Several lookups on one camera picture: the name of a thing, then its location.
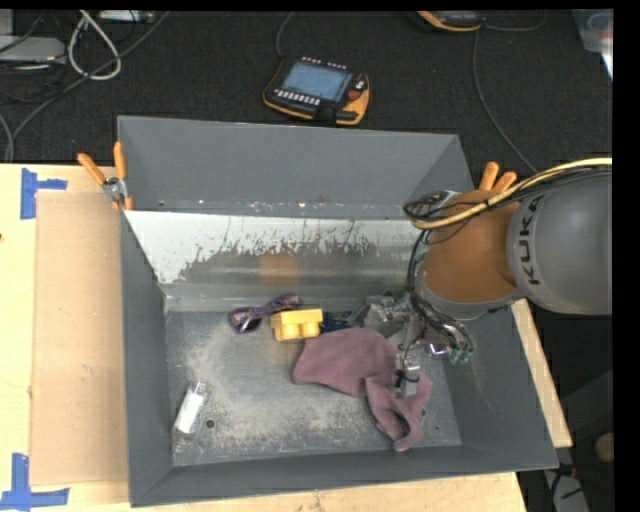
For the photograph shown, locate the blue packet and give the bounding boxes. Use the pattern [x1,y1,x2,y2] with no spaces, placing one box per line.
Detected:
[319,310,354,335]

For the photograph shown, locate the pink cloth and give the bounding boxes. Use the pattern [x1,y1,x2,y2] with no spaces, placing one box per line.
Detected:
[292,327,435,454]

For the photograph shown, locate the yellow toy block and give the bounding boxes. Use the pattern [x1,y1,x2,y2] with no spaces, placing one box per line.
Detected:
[268,307,325,343]

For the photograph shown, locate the grey metal bin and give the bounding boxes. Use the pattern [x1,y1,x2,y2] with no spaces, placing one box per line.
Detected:
[115,114,561,509]

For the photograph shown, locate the purple sunglasses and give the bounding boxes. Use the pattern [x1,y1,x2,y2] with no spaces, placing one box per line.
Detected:
[228,293,303,335]

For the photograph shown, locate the brown cardboard board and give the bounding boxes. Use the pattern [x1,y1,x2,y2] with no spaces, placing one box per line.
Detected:
[28,189,132,489]

